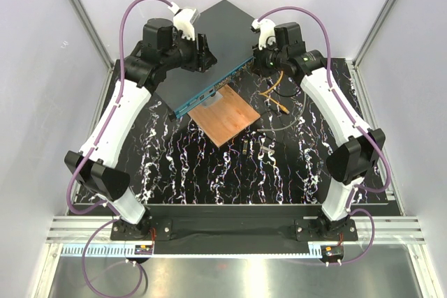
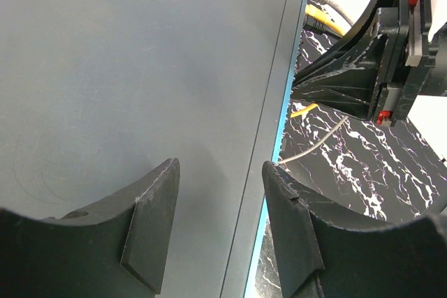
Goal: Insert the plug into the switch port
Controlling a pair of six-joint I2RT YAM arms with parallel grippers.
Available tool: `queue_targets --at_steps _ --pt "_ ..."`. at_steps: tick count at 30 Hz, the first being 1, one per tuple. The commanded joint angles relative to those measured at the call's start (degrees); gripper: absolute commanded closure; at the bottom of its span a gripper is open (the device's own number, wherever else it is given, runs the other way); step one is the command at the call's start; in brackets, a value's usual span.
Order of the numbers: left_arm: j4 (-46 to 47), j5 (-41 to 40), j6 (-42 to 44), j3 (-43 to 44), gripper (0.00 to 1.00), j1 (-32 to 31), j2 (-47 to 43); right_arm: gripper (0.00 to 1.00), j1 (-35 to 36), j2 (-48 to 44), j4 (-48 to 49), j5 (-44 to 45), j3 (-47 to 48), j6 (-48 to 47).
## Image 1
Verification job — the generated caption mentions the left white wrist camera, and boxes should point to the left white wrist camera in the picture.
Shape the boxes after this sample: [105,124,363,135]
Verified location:
[169,2,200,40]

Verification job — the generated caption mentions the yellow ethernet cable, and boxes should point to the yellow ethernet cable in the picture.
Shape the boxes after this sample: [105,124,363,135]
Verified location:
[258,70,289,114]

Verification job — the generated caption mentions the grey ethernet cable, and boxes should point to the grey ethernet cable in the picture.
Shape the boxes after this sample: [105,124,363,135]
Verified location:
[257,94,308,134]

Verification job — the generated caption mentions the black marble pattern mat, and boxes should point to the black marble pattern mat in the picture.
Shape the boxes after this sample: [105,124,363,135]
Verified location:
[71,57,394,205]

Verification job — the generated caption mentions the black cable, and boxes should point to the black cable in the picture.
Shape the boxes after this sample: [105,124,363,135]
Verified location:
[264,77,303,98]

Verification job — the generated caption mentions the small brass metal part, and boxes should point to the small brass metal part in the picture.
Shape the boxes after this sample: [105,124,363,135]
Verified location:
[242,140,248,155]

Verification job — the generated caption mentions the teal network switch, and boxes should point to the teal network switch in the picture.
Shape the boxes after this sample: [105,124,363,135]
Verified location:
[156,0,258,120]

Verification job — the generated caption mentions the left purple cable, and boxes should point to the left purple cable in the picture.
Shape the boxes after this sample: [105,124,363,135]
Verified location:
[66,0,175,295]

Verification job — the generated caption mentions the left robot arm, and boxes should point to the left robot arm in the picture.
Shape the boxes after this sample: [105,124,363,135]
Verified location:
[64,18,217,239]

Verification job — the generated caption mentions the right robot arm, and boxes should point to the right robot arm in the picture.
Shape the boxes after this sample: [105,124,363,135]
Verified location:
[251,19,386,240]

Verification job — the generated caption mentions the small clear plug part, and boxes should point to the small clear plug part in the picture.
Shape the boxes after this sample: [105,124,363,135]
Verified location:
[260,144,275,154]

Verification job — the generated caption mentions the wooden board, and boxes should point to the wooden board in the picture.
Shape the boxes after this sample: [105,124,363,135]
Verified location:
[188,85,261,147]

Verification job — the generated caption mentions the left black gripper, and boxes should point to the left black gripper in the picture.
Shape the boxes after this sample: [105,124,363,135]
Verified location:
[161,29,217,72]

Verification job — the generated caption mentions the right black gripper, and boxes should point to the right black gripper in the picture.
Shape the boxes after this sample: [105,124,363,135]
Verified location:
[249,39,286,79]

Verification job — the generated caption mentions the grey metal bracket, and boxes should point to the grey metal bracket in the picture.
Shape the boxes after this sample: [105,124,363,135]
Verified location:
[201,91,223,108]

